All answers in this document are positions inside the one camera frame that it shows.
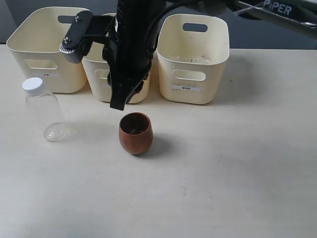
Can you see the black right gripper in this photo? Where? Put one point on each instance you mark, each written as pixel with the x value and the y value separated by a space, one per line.
pixel 129 52

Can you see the brown wooden cup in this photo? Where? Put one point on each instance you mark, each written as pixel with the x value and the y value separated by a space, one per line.
pixel 136 133

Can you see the clear plastic bottle white cap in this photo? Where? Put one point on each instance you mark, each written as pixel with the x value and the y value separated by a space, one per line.
pixel 44 107

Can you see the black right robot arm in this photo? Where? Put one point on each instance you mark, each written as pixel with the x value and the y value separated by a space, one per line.
pixel 298 15

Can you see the cream bin middle paper label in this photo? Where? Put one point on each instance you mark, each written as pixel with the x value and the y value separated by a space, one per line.
pixel 97 71

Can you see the cream bin right plastic label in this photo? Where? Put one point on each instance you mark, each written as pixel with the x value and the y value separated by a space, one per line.
pixel 192 53

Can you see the cream bin left wood label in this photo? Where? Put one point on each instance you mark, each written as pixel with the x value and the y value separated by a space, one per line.
pixel 35 47

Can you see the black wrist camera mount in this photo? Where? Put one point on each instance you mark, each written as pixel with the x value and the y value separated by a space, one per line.
pixel 85 29

